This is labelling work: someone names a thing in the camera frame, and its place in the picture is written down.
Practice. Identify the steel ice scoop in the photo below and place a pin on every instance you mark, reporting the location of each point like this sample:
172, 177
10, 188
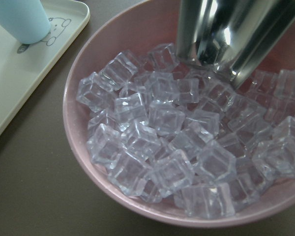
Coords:
231, 37

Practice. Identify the clear plastic ice cubes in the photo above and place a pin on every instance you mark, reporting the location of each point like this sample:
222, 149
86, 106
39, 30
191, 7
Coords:
165, 131

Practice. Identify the light blue cup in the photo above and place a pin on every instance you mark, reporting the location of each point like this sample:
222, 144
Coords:
25, 20

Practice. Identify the pink bowl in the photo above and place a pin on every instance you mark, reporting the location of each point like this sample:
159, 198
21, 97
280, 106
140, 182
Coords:
139, 29

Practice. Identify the white serving tray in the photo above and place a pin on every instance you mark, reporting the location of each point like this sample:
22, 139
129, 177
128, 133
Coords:
23, 67

